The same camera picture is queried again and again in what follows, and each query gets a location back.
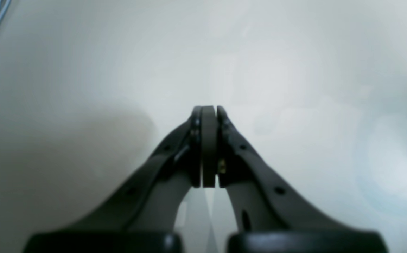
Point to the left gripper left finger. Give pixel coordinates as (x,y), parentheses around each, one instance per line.
(139,216)

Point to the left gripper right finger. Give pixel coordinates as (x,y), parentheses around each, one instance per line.
(271,216)

